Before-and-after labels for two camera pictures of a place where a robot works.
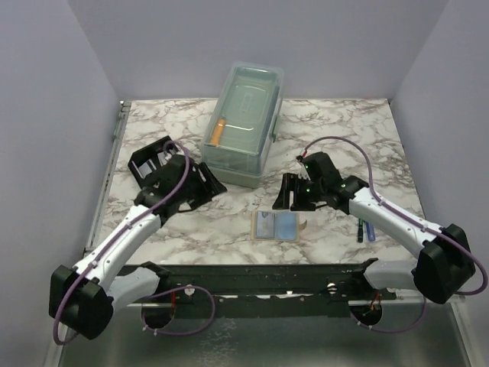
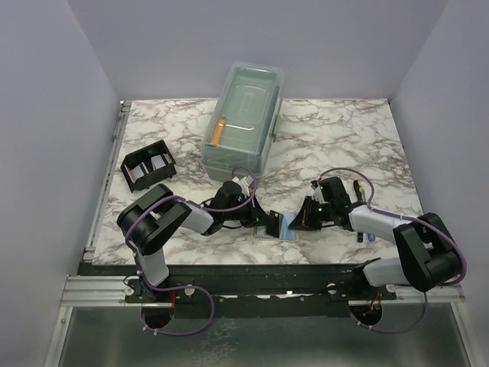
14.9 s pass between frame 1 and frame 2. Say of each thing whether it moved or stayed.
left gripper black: moved
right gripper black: moved
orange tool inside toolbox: stayed
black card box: moved
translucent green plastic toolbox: stayed
